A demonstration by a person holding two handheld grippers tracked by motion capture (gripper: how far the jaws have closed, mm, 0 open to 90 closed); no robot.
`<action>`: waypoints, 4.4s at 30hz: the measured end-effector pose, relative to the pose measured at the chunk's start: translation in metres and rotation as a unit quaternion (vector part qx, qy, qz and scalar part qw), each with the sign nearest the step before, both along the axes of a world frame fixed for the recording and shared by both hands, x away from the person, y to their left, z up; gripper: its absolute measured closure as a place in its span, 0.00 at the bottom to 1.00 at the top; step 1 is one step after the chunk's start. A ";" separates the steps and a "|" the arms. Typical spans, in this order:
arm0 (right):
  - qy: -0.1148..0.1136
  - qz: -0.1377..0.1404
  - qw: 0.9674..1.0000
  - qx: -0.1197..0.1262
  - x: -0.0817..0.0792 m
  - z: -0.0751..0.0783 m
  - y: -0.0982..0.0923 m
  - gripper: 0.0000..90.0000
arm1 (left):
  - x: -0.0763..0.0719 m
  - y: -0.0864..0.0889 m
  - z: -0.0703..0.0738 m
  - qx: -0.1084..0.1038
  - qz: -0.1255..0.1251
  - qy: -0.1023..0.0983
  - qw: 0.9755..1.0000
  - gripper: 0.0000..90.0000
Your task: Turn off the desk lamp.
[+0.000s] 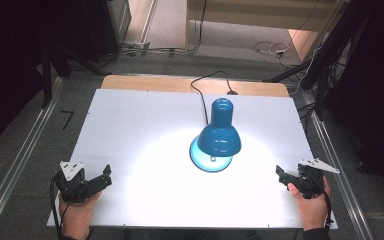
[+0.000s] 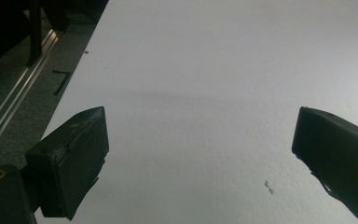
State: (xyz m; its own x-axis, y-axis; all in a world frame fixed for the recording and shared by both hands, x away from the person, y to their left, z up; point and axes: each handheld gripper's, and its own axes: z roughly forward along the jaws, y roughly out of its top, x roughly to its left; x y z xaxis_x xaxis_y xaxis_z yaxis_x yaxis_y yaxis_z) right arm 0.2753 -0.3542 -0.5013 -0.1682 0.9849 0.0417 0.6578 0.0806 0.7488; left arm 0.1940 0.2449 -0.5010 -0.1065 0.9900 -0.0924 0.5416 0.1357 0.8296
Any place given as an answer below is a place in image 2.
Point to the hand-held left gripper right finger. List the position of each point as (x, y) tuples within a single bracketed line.
[(341, 155)]

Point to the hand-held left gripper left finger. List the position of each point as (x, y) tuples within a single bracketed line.
[(71, 161)]

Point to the black metal stand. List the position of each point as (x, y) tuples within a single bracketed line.
[(34, 34)]

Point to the silver metal rail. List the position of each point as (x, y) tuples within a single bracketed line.
[(15, 93)]

